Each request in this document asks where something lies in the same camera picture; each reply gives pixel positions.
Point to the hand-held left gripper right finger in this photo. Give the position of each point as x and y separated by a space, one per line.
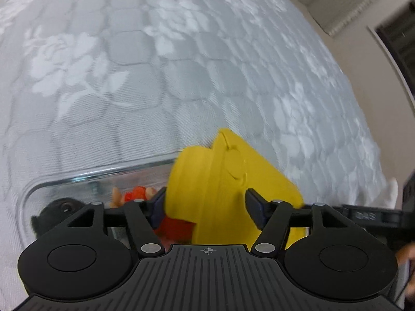
257 207

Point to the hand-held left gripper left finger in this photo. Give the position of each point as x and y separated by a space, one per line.
159 209

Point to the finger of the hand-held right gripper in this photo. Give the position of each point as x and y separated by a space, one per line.
373 215

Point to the red toy figure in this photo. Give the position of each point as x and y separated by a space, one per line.
175 230

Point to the yellow container lid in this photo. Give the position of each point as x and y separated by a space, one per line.
227 184

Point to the clear glass container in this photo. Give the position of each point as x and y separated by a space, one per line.
64 181

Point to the person's right hand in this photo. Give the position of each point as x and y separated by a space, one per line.
407 252

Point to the black key fob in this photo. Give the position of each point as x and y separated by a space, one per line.
55 212

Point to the dark window frame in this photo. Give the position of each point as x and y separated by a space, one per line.
398 45

